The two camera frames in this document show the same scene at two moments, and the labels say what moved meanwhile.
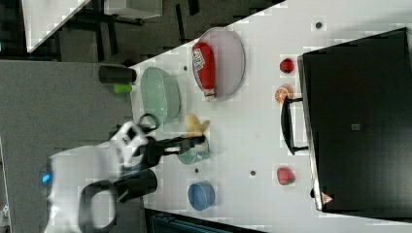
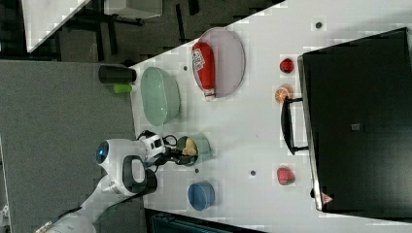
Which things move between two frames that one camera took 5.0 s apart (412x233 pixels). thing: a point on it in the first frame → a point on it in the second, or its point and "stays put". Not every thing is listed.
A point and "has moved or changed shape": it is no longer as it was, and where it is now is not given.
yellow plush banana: (193, 126) has moved or changed shape
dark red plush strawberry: (287, 65) stays put
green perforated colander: (160, 94) stays put
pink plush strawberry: (285, 176) stays put
